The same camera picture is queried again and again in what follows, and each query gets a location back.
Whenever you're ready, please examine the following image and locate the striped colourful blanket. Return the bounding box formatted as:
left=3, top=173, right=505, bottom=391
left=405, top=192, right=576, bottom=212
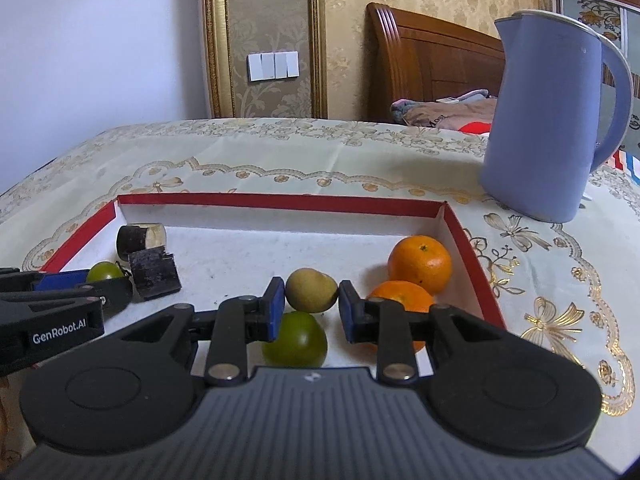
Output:
left=607, top=147, right=640, bottom=183

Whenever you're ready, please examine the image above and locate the red shallow cardboard box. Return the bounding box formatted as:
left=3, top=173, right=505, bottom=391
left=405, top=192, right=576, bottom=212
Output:
left=37, top=192, right=507, bottom=378

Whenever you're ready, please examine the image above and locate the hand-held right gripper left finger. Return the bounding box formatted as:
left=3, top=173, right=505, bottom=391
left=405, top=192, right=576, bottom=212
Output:
left=107, top=276, right=287, bottom=387

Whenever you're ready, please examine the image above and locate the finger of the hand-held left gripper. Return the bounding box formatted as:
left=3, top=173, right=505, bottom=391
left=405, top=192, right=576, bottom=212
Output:
left=0, top=267, right=92, bottom=292
left=0, top=278, right=134, bottom=317

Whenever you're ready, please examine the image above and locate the wooden bed headboard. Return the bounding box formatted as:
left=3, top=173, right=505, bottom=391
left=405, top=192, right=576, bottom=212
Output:
left=365, top=2, right=506, bottom=123

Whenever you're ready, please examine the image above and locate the orange mandarin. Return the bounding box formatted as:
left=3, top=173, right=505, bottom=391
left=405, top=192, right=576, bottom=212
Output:
left=387, top=235, right=453, bottom=296
left=365, top=280, right=436, bottom=353

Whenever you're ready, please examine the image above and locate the wardrobe with patterned sliding doors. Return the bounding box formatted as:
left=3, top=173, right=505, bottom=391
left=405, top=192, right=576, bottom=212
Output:
left=552, top=0, right=640, bottom=153

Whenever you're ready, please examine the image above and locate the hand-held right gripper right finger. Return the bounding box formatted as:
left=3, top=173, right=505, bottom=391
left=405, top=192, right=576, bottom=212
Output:
left=338, top=280, right=523, bottom=387

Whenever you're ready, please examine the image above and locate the dark sugarcane piece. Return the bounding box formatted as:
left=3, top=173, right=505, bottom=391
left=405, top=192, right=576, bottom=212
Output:
left=116, top=223, right=167, bottom=262
left=128, top=246, right=181, bottom=302

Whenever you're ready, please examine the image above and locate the small green citrus fruit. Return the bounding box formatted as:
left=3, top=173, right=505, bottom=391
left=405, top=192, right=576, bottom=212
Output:
left=86, top=261, right=126, bottom=283

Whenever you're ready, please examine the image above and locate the blue electric kettle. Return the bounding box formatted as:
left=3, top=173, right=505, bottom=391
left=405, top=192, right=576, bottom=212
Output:
left=479, top=9, right=634, bottom=223

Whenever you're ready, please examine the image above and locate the gold wall moulding frame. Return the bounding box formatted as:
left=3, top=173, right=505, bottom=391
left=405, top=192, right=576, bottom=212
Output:
left=200, top=0, right=328, bottom=120

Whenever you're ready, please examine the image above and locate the white wall switch panel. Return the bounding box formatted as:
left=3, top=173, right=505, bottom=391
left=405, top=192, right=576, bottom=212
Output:
left=246, top=50, right=301, bottom=82

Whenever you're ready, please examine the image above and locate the tan round fruit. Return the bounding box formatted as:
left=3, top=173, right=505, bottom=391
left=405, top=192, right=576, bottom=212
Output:
left=285, top=268, right=340, bottom=312

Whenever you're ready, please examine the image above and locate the floral bedding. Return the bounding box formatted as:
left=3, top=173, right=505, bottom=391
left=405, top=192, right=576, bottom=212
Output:
left=391, top=89, right=498, bottom=136

